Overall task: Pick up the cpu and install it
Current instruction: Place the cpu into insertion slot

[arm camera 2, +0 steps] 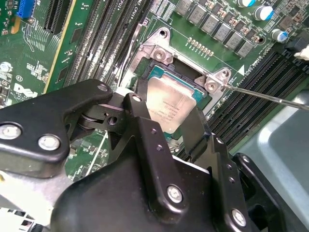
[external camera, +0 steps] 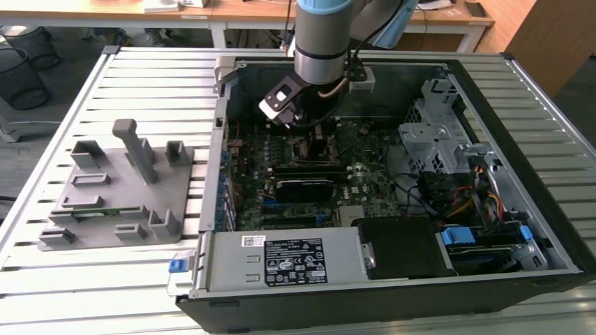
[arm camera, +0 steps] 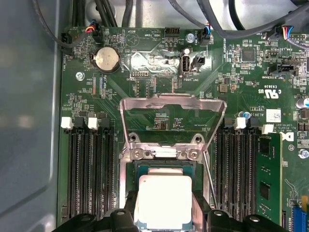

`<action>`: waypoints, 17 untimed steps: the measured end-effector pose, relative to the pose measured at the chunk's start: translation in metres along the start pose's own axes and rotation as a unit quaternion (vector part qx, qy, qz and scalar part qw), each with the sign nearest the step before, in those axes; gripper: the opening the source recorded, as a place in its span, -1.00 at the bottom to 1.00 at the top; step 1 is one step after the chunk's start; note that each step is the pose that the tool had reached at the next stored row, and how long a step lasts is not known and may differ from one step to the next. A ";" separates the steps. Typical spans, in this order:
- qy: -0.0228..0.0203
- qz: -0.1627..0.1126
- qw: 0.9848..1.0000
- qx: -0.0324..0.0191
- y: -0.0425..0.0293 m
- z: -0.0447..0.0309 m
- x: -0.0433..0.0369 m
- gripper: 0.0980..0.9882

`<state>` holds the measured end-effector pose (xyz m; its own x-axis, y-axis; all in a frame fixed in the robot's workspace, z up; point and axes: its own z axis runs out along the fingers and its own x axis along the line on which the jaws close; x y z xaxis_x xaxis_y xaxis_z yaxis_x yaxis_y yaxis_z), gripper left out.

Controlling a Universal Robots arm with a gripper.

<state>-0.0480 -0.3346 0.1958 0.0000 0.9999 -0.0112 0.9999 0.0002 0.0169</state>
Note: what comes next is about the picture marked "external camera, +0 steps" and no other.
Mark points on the black disk drive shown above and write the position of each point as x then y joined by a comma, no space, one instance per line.
479,260

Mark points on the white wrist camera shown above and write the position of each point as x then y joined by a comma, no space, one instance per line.
279,104
360,83

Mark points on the silver metal drive cage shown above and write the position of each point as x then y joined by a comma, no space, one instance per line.
423,139

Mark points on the silver chipset heat sink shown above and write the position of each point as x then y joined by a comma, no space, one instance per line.
351,213

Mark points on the silver power supply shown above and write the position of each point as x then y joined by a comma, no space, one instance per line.
232,258

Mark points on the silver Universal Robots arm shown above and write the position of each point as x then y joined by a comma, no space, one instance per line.
321,35

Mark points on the black graphics card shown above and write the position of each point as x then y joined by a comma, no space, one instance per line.
303,192

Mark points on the black PC case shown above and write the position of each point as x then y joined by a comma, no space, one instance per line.
325,307

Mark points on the blue case latch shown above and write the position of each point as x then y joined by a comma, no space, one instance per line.
179,265

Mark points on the green RAM stick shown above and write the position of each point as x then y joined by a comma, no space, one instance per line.
116,210

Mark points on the grey parts rack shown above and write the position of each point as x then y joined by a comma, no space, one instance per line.
125,195

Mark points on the green motherboard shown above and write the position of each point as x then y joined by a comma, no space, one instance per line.
372,165

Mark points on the white box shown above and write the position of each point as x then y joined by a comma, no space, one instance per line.
160,7

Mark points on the black RAM slot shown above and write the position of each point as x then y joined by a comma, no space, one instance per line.
309,171
309,168
309,174
309,178

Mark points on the black phone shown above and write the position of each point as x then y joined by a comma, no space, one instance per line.
476,8

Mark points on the wooden cabinet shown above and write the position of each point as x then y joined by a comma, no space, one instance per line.
549,42

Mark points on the blue disk carrier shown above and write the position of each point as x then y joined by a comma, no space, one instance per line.
456,237

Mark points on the blue expansion slot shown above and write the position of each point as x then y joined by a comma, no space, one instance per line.
275,206

